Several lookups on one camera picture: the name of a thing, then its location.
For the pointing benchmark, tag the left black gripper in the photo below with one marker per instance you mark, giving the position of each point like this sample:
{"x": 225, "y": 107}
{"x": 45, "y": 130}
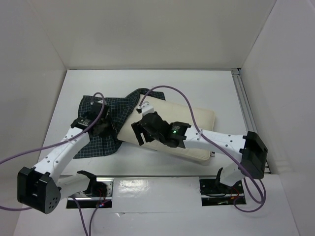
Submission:
{"x": 111, "y": 129}

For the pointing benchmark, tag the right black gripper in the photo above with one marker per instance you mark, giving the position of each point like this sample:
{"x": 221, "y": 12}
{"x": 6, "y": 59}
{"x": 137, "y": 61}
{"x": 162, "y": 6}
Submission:
{"x": 140, "y": 128}

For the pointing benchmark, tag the dark plaid pillowcase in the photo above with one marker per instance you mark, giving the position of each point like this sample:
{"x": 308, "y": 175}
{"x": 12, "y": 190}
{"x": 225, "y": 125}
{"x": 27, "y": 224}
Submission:
{"x": 119, "y": 109}

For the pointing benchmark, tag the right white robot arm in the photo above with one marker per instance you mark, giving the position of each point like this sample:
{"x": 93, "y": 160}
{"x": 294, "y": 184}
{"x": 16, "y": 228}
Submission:
{"x": 247, "y": 152}

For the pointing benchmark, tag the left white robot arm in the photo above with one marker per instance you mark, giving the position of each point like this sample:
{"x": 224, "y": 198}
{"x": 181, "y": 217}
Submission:
{"x": 42, "y": 187}

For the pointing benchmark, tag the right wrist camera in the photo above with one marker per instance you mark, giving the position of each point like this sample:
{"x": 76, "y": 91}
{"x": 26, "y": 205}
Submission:
{"x": 145, "y": 108}

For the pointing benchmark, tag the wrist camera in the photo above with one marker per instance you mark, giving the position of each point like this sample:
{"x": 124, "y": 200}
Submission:
{"x": 145, "y": 108}
{"x": 101, "y": 101}

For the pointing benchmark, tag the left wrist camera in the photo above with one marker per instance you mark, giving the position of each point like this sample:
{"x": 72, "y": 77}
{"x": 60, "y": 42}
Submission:
{"x": 101, "y": 101}

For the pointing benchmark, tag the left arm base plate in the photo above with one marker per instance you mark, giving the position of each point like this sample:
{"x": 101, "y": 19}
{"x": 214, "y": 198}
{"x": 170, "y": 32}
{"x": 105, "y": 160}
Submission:
{"x": 103, "y": 195}

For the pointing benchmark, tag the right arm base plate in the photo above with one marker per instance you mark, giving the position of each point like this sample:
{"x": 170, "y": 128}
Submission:
{"x": 217, "y": 194}

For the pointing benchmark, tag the aluminium rail right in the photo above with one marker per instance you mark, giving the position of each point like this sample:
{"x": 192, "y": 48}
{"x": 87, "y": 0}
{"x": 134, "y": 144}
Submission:
{"x": 243, "y": 100}

